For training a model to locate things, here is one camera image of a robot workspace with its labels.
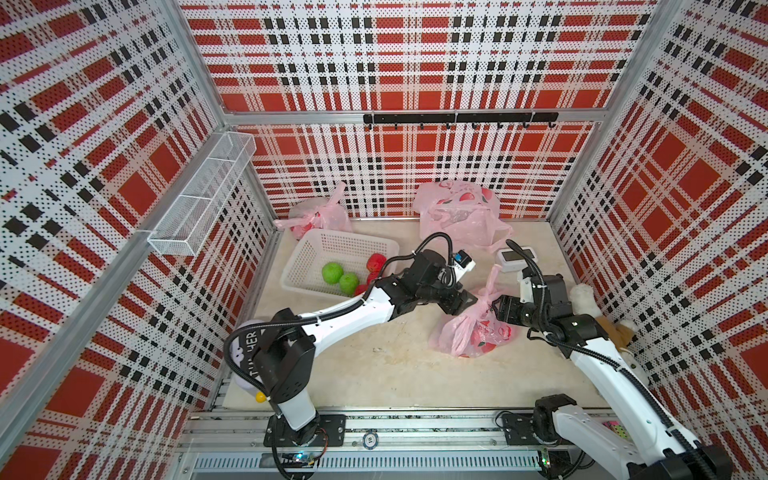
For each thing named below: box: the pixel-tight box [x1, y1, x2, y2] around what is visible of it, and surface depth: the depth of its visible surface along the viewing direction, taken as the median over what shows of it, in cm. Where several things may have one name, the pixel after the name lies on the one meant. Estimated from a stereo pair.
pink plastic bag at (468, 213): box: [413, 179, 513, 255], surface depth 110 cm
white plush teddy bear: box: [570, 283, 650, 385], surface depth 84 cm
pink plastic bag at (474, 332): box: [430, 264, 513, 359], surface depth 80 cm
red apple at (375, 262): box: [366, 252, 387, 273], surface depth 105 cm
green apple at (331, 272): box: [322, 262, 344, 285], surface depth 101 cm
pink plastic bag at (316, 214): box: [273, 181, 353, 239], surface depth 110 cm
